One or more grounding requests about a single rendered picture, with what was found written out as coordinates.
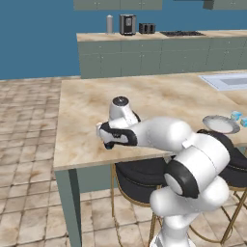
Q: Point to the silver black coffee machine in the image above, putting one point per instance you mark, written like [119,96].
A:
[127,24]

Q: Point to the steel sink basin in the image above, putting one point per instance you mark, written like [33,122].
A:
[226,81]

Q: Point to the grey-green wall cupboard run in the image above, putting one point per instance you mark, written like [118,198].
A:
[119,4]

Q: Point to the black toaster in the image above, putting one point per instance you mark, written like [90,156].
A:
[147,28]

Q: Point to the grey-green base cupboard run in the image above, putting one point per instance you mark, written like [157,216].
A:
[154,58]

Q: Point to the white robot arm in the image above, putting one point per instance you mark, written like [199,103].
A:
[196,160]

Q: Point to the blue white yogurt container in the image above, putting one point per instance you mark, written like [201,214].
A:
[244,122]
[236,115]

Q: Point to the black stool with gold legs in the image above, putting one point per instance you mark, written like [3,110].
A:
[138,181]
[238,167]

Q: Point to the grey round plate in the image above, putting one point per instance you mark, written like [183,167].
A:
[221,124]

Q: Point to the grey-green kitchen island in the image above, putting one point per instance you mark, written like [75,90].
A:
[69,205]

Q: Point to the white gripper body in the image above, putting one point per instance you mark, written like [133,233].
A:
[101,125]

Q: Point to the grey cylinder canister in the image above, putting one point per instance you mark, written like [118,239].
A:
[109,24]

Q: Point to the black hob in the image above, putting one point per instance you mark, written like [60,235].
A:
[182,33]

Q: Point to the grey-green range hood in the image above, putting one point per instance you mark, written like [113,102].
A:
[222,4]

